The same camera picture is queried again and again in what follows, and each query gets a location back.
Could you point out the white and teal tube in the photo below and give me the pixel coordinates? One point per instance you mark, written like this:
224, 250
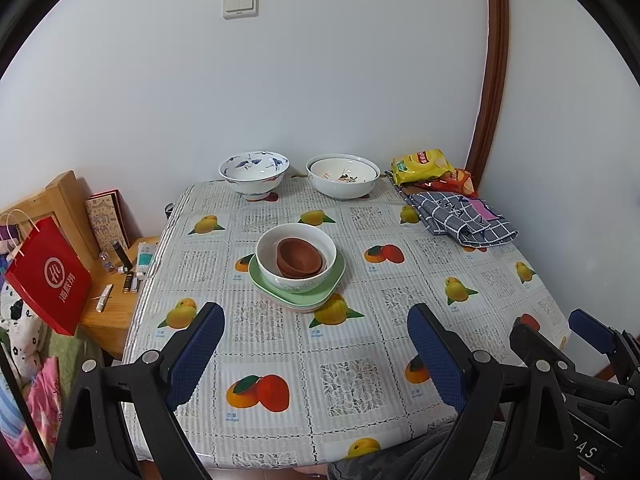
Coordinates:
144, 259

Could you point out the pink square plate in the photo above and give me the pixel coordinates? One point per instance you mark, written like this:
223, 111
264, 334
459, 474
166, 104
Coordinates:
305, 310

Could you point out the grey checked cloth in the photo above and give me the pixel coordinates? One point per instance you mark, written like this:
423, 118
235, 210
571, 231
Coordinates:
450, 217

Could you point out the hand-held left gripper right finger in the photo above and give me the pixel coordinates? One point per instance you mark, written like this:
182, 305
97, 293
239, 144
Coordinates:
435, 355

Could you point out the small white clip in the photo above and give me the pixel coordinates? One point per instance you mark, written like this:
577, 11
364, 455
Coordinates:
104, 299

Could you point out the yellow chip bag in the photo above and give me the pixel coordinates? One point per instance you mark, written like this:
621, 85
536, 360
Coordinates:
420, 166

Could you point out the dark round object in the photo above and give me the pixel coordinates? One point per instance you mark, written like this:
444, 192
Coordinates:
170, 210

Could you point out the patterned book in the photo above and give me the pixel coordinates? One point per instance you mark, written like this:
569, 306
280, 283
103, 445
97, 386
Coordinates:
106, 222

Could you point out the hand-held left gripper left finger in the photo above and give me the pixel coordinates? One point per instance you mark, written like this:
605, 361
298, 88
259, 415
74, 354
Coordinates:
197, 355

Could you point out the red paper bag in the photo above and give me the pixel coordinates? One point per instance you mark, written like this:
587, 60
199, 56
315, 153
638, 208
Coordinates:
50, 280

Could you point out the wooden nightstand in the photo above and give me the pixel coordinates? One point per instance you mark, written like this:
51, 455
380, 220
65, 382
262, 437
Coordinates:
112, 330

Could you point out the blue patterned white bowl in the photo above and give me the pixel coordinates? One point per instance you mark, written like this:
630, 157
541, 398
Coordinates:
252, 180

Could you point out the red chip bag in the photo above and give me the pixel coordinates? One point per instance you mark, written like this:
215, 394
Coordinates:
457, 180

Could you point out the large white bowl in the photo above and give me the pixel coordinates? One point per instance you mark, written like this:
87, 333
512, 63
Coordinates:
342, 190

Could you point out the black stick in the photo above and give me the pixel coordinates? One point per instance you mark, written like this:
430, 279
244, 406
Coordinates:
121, 255

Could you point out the blue square plate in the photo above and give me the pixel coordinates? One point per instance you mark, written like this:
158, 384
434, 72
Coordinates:
320, 301

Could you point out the white light switch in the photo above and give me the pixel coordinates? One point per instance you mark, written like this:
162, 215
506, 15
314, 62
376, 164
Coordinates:
241, 4

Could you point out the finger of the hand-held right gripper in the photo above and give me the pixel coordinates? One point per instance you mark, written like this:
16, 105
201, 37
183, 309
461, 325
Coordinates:
590, 332
537, 345

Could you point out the floral bedding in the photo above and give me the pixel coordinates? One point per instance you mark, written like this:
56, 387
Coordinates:
30, 385

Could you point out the plain white bowl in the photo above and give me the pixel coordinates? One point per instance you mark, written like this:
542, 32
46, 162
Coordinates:
270, 265

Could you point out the brown wooden door frame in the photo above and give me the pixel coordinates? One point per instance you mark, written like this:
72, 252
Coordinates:
495, 85

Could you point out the green square plate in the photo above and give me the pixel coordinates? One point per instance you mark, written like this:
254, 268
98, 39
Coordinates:
257, 277

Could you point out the small glass bottle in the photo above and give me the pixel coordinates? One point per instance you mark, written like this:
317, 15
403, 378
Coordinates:
106, 262

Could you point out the small brown bowl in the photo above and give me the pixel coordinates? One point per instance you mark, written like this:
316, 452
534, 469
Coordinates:
300, 255
324, 261

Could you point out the fruit print tablecloth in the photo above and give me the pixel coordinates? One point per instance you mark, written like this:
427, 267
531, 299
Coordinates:
310, 360

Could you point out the white bowl with printed inside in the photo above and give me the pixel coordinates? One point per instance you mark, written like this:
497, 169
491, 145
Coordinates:
342, 170

